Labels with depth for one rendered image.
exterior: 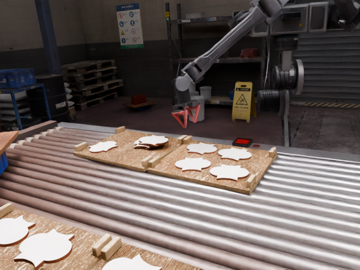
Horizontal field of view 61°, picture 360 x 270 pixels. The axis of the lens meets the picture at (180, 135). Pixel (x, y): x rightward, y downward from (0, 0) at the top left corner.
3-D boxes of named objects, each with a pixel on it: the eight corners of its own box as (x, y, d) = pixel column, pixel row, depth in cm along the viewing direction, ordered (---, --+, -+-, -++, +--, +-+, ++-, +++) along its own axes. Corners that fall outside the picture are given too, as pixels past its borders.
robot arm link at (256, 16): (280, 12, 119) (263, -10, 117) (284, 12, 113) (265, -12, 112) (197, 84, 132) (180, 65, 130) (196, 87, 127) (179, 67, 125)
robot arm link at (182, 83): (203, 77, 130) (190, 61, 129) (208, 77, 119) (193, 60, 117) (182, 96, 131) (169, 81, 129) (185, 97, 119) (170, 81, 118)
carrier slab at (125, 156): (124, 132, 168) (124, 129, 167) (188, 142, 147) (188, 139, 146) (73, 155, 140) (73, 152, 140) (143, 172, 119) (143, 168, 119)
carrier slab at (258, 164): (190, 142, 147) (190, 139, 146) (277, 155, 126) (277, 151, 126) (147, 172, 119) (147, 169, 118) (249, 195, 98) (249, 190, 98)
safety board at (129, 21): (120, 49, 688) (115, 5, 658) (143, 47, 661) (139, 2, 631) (120, 49, 686) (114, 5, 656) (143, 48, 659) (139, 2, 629)
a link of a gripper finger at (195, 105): (204, 120, 135) (199, 99, 134) (196, 124, 129) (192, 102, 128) (190, 122, 139) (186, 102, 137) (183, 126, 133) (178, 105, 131)
